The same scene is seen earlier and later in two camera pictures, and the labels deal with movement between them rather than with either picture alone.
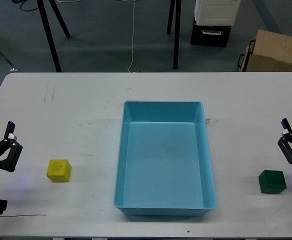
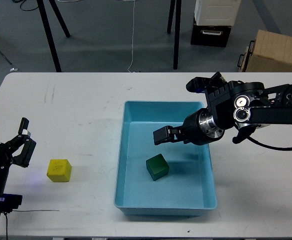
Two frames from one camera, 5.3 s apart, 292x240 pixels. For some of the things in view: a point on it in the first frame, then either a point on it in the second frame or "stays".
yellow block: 59,170 stays
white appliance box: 216,12 stays
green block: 272,182 -> 157,167
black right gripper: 291,156 -> 198,129
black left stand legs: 42,8 stays
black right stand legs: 178,12 stays
